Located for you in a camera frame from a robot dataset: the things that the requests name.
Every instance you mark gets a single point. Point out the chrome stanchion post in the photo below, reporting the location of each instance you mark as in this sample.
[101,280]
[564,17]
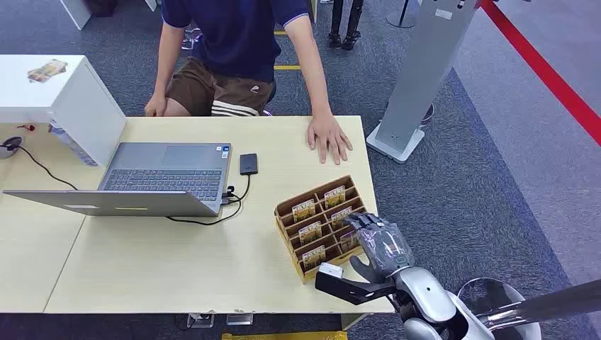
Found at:
[540,307]

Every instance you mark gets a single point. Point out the grey laptop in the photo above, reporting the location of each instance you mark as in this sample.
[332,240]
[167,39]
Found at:
[164,162]

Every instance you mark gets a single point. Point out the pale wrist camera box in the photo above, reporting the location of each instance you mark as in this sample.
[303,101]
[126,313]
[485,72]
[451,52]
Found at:
[331,270]

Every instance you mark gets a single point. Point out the red floor tape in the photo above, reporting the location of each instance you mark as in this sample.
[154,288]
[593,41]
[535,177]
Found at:
[540,66]

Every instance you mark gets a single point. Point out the yellow floor object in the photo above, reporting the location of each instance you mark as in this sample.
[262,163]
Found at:
[281,336]

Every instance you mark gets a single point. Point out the person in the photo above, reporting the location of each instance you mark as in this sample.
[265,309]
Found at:
[237,33]

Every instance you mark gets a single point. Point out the white cabinet box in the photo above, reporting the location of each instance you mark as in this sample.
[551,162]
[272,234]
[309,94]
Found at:
[80,108]

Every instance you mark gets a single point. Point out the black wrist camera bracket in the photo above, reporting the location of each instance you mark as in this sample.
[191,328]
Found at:
[350,290]

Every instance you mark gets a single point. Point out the person's left forearm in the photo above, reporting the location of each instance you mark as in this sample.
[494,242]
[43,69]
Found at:
[317,84]

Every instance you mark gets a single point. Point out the round grey device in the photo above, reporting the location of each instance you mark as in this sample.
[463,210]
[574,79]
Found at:
[9,147]

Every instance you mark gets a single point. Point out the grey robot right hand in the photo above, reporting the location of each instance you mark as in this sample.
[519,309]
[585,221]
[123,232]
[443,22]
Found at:
[382,246]

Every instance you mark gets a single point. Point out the black usb adapter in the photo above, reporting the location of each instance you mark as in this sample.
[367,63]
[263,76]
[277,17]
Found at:
[229,193]

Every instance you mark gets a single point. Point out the grey standing kiosk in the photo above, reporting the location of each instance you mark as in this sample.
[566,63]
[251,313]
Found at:
[422,70]

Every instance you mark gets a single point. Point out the person's right forearm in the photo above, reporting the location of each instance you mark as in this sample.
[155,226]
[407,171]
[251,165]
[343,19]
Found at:
[164,70]

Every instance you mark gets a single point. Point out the small red object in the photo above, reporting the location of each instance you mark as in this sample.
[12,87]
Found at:
[29,127]

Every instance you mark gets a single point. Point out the white furniture piece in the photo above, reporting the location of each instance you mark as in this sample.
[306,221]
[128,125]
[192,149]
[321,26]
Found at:
[76,11]

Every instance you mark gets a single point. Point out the floor power socket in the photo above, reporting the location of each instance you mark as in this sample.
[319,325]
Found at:
[201,320]

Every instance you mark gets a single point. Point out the black robot legs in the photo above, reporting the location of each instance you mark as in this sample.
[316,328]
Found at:
[345,28]

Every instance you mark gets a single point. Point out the person's right hand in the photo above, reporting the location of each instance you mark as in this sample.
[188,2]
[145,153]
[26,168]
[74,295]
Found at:
[156,107]

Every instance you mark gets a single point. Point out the printed card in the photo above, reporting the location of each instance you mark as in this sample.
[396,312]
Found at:
[310,232]
[335,197]
[348,241]
[340,218]
[304,210]
[313,258]

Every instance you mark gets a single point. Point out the brown cardboard card holder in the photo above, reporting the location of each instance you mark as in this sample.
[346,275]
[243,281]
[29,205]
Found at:
[287,220]

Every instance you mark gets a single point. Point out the printed picture sticker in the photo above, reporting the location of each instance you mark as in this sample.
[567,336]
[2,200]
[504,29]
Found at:
[47,71]

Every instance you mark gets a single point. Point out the person's left hand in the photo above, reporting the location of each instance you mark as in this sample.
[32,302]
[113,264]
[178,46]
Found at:
[328,136]

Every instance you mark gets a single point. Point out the yellow floor tape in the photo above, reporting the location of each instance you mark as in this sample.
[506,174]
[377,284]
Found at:
[286,67]

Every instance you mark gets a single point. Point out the round grey stand base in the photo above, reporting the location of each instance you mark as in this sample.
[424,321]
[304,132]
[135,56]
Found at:
[403,16]

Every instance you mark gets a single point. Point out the black external drive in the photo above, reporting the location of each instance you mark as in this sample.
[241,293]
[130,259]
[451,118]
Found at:
[249,164]

